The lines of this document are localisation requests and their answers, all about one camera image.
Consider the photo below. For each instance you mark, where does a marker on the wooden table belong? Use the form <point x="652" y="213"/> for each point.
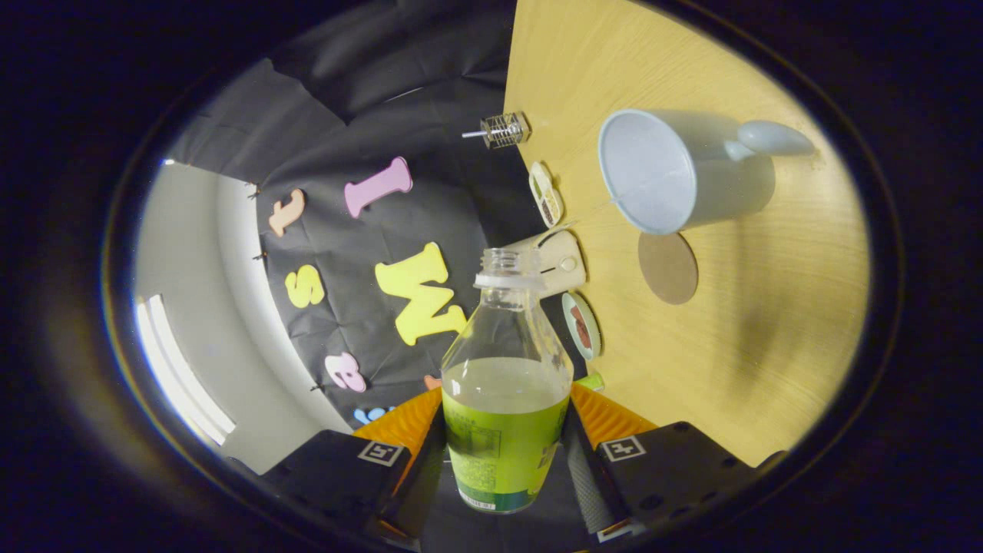
<point x="752" y="322"/>

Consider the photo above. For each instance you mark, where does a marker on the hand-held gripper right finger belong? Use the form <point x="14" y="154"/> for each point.
<point x="676" y="468"/>

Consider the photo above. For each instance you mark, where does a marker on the white spoon in glass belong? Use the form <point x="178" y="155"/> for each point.
<point x="472" y="134"/>

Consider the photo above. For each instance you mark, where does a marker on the white toaster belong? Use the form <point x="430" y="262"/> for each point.
<point x="564" y="265"/>

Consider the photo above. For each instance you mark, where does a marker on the clear green label juice bottle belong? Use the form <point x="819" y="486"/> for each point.
<point x="503" y="438"/>

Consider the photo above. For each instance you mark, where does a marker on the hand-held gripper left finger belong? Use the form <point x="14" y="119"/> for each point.
<point x="330" y="472"/>

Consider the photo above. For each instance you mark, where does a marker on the clear patterned glass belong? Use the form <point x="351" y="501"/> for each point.
<point x="507" y="130"/>

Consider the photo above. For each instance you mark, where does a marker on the black backdrop cloth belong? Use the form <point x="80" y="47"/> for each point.
<point x="338" y="123"/>

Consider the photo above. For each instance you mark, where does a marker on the light blue cup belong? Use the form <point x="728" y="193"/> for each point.
<point x="653" y="173"/>

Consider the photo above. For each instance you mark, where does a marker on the white green drink bottle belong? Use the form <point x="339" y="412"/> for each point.
<point x="591" y="380"/>

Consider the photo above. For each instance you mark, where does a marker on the round brown coaster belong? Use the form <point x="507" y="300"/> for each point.
<point x="668" y="269"/>

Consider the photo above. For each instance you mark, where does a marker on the white divided snack tray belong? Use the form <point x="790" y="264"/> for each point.
<point x="546" y="196"/>

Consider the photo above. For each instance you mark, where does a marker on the brown toast piece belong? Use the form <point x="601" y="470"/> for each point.
<point x="585" y="339"/>
<point x="578" y="316"/>

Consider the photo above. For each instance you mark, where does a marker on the pale green plate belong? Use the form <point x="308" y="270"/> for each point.
<point x="593" y="330"/>

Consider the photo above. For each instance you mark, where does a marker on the long ceiling light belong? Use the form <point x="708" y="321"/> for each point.
<point x="184" y="376"/>

